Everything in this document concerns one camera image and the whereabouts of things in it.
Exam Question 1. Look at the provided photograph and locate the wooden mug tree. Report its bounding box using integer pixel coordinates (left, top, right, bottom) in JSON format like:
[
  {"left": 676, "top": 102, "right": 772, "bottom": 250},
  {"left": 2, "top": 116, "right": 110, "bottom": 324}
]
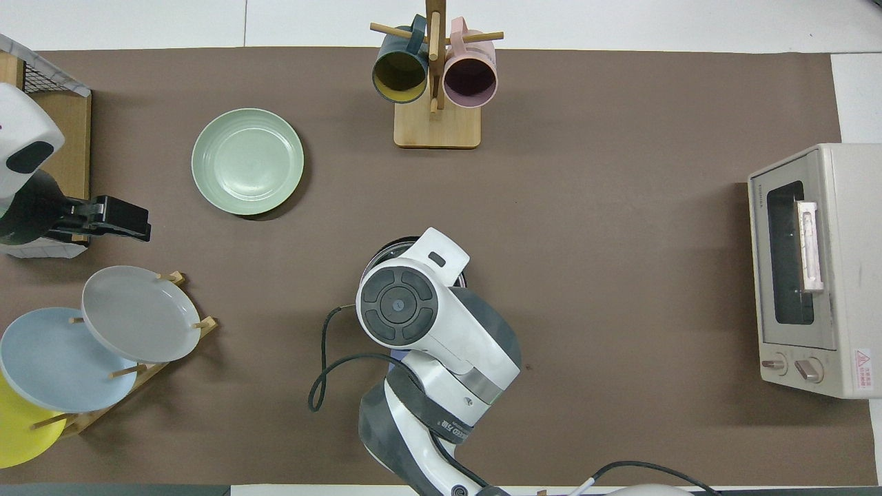
[{"left": 369, "top": 0, "right": 505, "bottom": 149}]

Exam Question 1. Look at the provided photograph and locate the grey plate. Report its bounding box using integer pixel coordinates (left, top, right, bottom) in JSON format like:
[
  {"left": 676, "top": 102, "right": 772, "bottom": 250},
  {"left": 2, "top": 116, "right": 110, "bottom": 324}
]
[{"left": 81, "top": 265, "right": 203, "bottom": 364}]

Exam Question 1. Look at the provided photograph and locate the green plate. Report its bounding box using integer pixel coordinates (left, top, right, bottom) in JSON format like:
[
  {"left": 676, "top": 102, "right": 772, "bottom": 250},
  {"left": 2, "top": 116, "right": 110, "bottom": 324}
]
[{"left": 191, "top": 108, "right": 305, "bottom": 216}]

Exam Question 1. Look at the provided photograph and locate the beige toaster oven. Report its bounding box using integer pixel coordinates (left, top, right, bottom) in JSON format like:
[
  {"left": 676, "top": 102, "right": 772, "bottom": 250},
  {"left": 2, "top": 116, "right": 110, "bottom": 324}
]
[{"left": 748, "top": 143, "right": 882, "bottom": 400}]

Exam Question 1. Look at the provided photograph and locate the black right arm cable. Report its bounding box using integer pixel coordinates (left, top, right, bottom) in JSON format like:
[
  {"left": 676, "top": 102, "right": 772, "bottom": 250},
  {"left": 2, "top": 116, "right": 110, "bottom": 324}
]
[{"left": 308, "top": 305, "right": 717, "bottom": 496}]

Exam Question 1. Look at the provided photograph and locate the brown table mat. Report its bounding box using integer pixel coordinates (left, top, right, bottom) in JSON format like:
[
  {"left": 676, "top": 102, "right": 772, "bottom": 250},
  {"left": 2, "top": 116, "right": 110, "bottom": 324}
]
[{"left": 0, "top": 47, "right": 877, "bottom": 486}]

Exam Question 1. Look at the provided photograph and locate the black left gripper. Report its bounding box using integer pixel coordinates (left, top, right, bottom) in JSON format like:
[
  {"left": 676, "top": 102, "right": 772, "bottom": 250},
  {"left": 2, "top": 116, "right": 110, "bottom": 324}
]
[{"left": 0, "top": 170, "right": 152, "bottom": 245}]

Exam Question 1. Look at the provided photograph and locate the brown fibreboard panel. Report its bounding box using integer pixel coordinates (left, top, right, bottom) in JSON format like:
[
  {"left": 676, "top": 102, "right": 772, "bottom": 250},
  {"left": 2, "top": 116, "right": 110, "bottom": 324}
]
[{"left": 19, "top": 90, "right": 92, "bottom": 243}]

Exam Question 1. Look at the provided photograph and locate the wooden plate rack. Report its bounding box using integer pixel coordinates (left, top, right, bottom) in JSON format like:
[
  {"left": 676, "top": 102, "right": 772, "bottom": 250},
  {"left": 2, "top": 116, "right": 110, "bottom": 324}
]
[{"left": 29, "top": 271, "right": 219, "bottom": 439}]

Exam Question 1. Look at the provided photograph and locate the light wooden cutting board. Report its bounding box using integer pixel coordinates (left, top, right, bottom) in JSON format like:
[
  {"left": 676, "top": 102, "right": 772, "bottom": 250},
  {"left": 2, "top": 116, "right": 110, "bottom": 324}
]
[{"left": 0, "top": 54, "right": 25, "bottom": 89}]

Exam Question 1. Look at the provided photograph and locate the dark teal mug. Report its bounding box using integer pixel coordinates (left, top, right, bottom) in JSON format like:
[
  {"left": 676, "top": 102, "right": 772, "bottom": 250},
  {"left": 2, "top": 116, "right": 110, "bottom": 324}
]
[{"left": 372, "top": 15, "right": 430, "bottom": 105}]

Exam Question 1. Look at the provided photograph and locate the black pot purple handle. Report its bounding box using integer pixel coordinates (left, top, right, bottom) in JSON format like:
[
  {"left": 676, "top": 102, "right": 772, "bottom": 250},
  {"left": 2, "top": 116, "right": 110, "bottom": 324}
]
[{"left": 362, "top": 236, "right": 469, "bottom": 367}]

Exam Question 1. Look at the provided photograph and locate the light blue plate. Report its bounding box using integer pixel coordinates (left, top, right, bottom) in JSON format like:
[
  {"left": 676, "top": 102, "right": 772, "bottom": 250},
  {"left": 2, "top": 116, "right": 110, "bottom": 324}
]
[{"left": 0, "top": 307, "right": 139, "bottom": 413}]

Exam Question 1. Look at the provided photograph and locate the pink mug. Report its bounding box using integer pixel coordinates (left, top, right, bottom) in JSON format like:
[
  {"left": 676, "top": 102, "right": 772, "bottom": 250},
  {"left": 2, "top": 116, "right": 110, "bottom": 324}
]
[{"left": 442, "top": 17, "right": 498, "bottom": 109}]

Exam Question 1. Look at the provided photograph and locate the yellow plate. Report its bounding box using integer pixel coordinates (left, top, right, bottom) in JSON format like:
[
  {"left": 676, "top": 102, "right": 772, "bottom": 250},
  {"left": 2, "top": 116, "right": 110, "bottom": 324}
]
[{"left": 0, "top": 372, "right": 68, "bottom": 469}]

